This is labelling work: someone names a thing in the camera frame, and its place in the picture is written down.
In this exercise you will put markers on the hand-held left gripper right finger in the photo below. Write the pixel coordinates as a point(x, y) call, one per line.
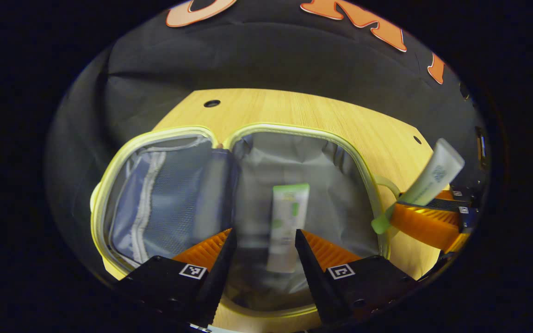
point(315, 277)

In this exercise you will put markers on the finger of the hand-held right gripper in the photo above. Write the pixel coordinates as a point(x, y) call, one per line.
point(424, 226)
point(442, 204)

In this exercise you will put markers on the pale yellow suitcase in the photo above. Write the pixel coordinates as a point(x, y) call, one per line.
point(294, 157)

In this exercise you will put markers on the white tube green cap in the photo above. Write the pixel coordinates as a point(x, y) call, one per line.
point(437, 173)

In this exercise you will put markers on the white tube green label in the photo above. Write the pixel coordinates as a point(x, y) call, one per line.
point(287, 222)

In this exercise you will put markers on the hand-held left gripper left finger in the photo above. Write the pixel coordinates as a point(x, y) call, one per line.
point(215, 277)

